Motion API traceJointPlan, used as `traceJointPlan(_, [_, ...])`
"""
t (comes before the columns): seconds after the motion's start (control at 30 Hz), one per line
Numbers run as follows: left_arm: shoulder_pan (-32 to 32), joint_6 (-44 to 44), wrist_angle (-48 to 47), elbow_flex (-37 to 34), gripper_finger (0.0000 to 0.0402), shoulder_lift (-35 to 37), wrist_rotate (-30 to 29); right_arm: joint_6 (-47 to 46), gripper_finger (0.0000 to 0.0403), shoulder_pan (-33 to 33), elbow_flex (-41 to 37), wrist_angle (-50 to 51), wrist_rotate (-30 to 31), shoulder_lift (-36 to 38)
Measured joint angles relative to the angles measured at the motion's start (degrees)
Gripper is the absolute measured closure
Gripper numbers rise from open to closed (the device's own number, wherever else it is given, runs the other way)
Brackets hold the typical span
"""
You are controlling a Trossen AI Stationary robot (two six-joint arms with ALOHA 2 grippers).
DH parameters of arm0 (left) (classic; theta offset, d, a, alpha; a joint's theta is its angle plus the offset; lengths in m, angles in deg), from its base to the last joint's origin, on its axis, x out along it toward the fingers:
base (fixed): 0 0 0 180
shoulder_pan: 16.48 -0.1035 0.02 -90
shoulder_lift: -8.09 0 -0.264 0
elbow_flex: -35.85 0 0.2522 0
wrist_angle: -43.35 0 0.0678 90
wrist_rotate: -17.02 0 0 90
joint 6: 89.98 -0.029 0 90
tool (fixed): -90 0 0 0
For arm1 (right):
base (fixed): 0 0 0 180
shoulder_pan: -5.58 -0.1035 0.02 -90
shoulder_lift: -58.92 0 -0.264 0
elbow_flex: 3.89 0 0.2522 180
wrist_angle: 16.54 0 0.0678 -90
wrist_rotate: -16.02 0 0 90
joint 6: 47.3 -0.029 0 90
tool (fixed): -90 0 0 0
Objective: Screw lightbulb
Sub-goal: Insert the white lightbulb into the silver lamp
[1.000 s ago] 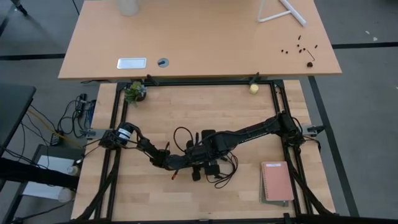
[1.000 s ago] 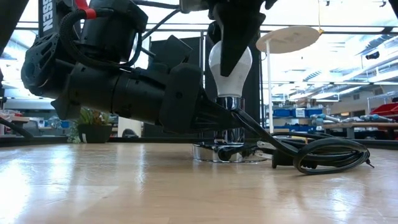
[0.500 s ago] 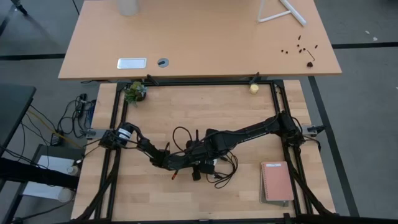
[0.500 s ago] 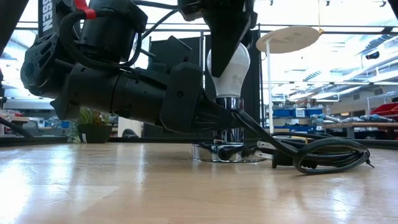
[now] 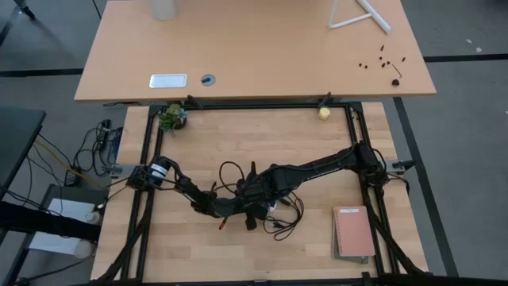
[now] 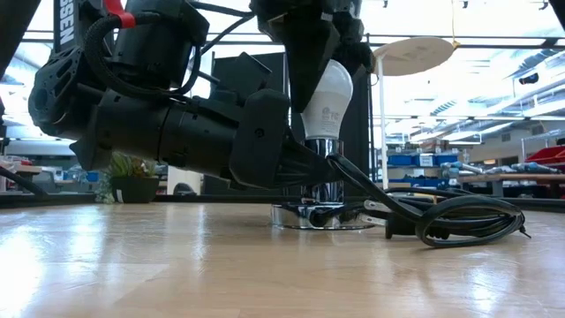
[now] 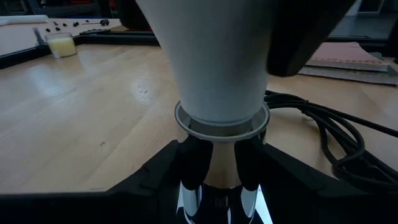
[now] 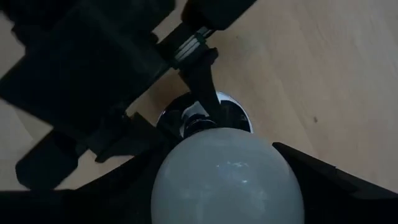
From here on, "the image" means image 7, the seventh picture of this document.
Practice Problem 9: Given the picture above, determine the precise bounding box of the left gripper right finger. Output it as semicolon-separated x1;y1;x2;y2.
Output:
233;136;398;224

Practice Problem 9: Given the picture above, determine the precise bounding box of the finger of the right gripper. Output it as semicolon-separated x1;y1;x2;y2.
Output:
266;0;357;78
116;0;154;32

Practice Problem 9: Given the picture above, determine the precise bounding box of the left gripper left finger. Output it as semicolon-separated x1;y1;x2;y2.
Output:
0;136;215;224

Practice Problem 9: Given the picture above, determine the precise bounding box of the white lightbulb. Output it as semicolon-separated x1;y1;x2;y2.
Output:
135;0;275;124

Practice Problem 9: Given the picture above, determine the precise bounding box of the chrome lamp socket base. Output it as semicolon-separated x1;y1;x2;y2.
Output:
174;100;271;224

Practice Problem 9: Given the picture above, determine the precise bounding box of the pink notebook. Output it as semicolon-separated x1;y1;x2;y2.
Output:
306;42;389;73

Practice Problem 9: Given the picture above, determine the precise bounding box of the green notebook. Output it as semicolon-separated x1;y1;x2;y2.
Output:
297;63;398;86

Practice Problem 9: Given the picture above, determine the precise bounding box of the black lamp power cord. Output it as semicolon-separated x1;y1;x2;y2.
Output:
264;90;398;194

